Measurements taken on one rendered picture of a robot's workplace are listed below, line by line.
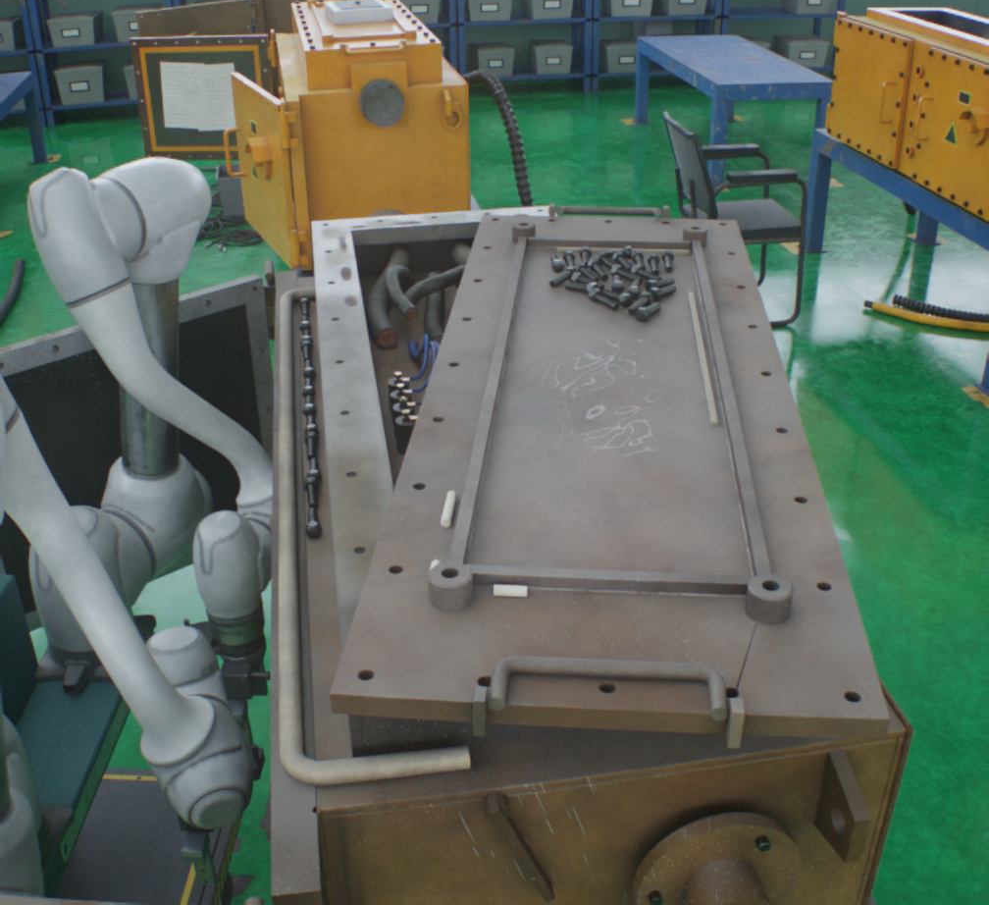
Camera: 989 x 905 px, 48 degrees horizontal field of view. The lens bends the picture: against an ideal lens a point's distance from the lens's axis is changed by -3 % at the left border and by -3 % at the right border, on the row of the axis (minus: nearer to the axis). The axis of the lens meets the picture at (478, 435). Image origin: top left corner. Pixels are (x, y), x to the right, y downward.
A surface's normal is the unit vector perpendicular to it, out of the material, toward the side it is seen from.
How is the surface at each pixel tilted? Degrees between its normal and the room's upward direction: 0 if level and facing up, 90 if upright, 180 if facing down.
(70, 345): 90
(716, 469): 0
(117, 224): 69
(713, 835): 90
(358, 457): 0
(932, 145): 90
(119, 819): 0
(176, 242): 107
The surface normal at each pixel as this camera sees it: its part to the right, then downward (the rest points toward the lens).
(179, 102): -0.14, 0.48
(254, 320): 0.64, 0.36
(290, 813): -0.02, -0.88
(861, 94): -0.98, 0.10
